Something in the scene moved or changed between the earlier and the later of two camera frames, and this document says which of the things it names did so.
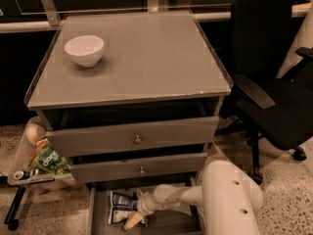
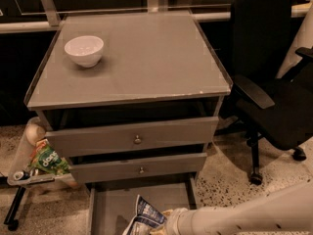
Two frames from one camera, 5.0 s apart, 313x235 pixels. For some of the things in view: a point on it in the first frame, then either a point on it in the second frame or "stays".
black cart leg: x=13 y=224 stays
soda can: x=22 y=175 stays
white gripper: x=146 y=203 to x=173 y=221
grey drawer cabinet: x=132 y=99 stays
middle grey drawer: x=188 y=164 stays
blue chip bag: x=121 y=207 to x=148 y=218
